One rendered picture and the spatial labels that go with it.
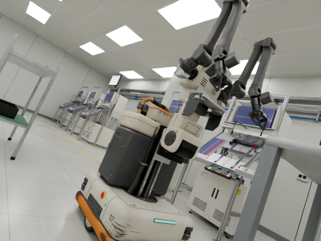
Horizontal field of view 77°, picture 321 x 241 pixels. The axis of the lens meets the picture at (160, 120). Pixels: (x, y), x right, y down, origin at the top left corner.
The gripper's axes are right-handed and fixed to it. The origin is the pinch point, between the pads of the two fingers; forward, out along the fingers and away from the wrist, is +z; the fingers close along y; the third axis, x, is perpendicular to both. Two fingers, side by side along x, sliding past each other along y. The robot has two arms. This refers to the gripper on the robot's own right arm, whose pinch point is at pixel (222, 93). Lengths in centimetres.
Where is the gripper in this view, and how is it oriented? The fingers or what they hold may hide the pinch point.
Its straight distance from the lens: 104.3
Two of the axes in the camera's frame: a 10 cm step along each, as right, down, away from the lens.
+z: -0.7, 8.7, -4.8
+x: -7.1, 2.9, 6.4
